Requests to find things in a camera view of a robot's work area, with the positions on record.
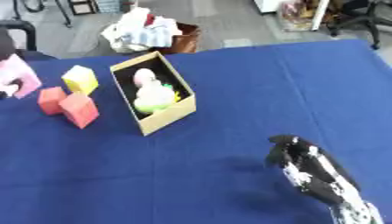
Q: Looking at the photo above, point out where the brown bag with clothes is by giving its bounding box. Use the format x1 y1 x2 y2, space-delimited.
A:
99 7 202 55

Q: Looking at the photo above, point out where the tan cardboard box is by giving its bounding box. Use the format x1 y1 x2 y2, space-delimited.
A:
108 51 198 137

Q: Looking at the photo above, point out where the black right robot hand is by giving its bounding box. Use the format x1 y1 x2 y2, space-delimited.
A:
263 134 363 206

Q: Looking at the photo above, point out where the black tripod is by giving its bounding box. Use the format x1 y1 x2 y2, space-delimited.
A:
12 0 74 29

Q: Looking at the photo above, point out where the white soft toy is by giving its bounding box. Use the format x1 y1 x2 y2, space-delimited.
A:
131 67 183 115

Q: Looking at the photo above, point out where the black office chair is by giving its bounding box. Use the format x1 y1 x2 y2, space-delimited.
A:
325 0 392 51

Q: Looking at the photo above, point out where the yellow cube block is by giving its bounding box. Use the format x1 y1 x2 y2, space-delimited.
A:
59 65 102 96

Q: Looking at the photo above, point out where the pink block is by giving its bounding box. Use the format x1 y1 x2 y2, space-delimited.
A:
0 53 43 100

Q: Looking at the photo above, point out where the red cube block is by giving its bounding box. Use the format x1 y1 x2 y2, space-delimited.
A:
56 92 102 130
37 86 69 116

